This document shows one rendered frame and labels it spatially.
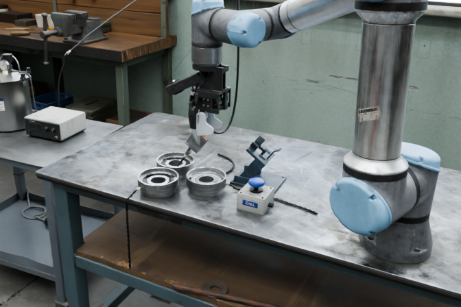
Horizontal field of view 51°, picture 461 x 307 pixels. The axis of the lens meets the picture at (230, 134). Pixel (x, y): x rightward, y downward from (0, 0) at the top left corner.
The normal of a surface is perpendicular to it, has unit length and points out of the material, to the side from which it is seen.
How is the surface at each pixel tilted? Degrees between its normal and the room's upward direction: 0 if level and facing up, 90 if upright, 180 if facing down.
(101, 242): 0
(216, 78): 90
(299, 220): 0
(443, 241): 0
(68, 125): 90
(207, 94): 90
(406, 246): 72
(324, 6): 109
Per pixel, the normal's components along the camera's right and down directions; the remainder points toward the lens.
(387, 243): -0.56, -0.01
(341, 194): -0.71, 0.36
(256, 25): 0.69, 0.28
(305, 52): -0.43, 0.32
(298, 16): -0.59, 0.56
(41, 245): 0.03, -0.93
